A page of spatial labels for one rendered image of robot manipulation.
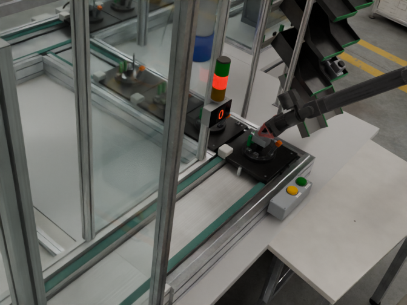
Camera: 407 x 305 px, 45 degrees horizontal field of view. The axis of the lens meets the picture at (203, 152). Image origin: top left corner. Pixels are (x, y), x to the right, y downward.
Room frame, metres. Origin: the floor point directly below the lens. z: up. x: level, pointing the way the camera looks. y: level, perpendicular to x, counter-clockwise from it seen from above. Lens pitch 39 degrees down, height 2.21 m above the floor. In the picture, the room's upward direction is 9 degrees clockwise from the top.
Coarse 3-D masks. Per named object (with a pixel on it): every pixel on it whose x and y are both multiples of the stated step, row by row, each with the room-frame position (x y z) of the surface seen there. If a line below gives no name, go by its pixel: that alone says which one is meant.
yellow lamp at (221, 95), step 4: (212, 88) 1.47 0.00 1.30; (212, 92) 1.47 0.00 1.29; (216, 92) 1.46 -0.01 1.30; (220, 92) 1.46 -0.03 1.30; (224, 92) 1.47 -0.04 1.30; (212, 96) 1.46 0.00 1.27; (216, 96) 1.46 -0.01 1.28; (220, 96) 1.46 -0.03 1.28; (224, 96) 1.47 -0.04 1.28; (216, 100) 1.46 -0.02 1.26; (220, 100) 1.46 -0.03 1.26
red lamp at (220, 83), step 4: (216, 76) 1.46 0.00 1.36; (216, 80) 1.46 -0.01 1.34; (220, 80) 1.46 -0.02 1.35; (224, 80) 1.46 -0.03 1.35; (216, 84) 1.46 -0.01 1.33; (220, 84) 1.46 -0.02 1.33; (224, 84) 1.46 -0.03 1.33; (216, 88) 1.46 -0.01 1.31; (220, 88) 1.46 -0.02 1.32; (224, 88) 1.46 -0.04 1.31
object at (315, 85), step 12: (276, 36) 1.87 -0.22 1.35; (288, 36) 1.95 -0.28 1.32; (276, 48) 1.86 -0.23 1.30; (288, 48) 1.82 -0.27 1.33; (288, 60) 1.81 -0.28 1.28; (300, 60) 1.87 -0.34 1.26; (312, 60) 1.88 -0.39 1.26; (300, 72) 1.81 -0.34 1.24; (312, 72) 1.84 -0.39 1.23; (300, 84) 1.75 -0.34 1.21; (312, 84) 1.77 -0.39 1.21; (324, 84) 1.80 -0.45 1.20
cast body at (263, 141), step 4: (264, 128) 1.57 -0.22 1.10; (256, 132) 1.57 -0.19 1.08; (264, 132) 1.56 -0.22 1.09; (256, 136) 1.56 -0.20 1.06; (260, 136) 1.55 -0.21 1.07; (252, 140) 1.57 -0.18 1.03; (256, 140) 1.56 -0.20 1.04; (260, 140) 1.55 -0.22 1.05; (264, 140) 1.55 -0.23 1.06; (268, 140) 1.56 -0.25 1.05; (260, 144) 1.55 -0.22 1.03; (264, 144) 1.54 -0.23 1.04; (268, 144) 1.56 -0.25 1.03
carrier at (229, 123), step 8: (232, 120) 1.77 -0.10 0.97; (216, 128) 1.67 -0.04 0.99; (224, 128) 1.69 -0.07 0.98; (232, 128) 1.71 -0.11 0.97; (240, 128) 1.72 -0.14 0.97; (216, 136) 1.64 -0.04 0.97; (224, 136) 1.65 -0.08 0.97; (232, 136) 1.66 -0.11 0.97; (208, 144) 1.58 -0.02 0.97; (216, 144) 1.59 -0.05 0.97
